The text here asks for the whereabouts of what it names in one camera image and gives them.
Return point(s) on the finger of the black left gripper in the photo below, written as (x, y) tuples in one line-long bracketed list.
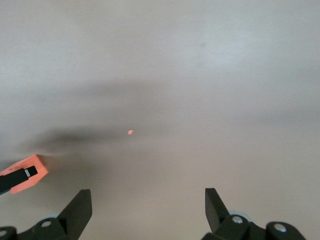
[(15, 178)]

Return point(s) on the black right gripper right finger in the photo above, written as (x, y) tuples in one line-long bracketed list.
[(220, 220)]

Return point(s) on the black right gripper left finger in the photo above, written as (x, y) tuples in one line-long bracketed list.
[(72, 215)]

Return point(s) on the orange foam block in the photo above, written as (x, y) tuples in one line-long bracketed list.
[(37, 163)]

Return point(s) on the tiny orange foam crumb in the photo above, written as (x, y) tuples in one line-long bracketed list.
[(130, 132)]

